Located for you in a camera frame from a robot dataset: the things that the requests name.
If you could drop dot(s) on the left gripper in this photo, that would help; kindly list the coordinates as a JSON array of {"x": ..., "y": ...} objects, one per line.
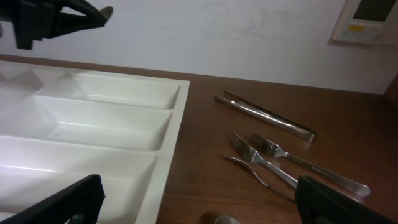
[{"x": 35, "y": 20}]

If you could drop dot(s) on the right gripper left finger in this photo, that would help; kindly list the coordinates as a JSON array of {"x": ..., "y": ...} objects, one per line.
[{"x": 80, "y": 202}]

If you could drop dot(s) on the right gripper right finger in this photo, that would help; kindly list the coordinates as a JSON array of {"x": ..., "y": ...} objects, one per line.
[{"x": 319, "y": 203}]

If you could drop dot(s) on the long steel tongs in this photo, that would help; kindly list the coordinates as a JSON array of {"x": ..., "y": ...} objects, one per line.
[{"x": 242, "y": 104}]

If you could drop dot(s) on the thin small steel fork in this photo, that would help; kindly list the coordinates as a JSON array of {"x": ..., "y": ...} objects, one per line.
[{"x": 251, "y": 171}]

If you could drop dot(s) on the white plastic cutlery tray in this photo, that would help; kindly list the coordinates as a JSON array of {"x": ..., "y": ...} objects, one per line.
[{"x": 59, "y": 125}]

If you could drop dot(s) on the large steel spoon upper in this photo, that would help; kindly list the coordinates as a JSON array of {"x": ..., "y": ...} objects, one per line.
[{"x": 225, "y": 219}]

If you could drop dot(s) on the white wall control panel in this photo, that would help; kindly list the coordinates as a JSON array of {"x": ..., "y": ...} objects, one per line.
[{"x": 367, "y": 22}]

